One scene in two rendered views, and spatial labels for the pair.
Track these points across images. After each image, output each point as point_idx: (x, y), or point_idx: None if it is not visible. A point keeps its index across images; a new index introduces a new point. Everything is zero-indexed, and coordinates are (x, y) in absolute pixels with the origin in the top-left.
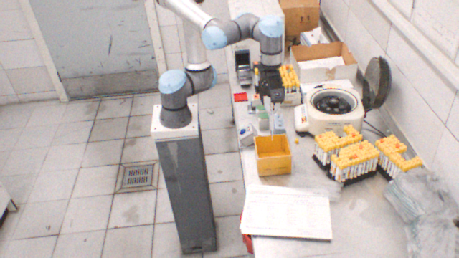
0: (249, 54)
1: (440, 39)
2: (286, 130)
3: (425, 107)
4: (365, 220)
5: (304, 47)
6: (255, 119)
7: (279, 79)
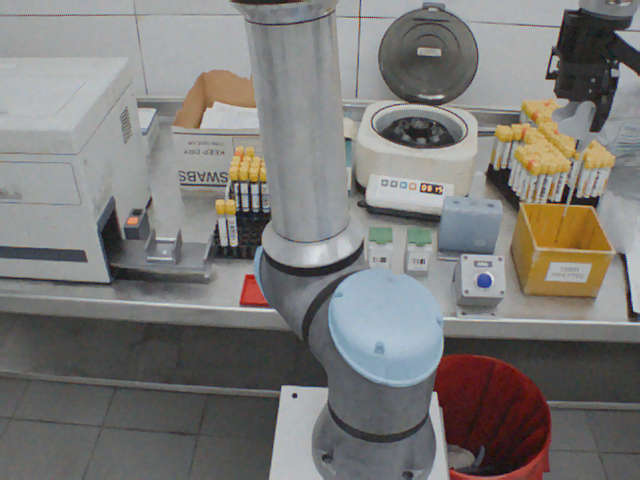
0: (116, 210)
1: None
2: (431, 233)
3: (529, 33)
4: None
5: (180, 116)
6: None
7: (626, 40)
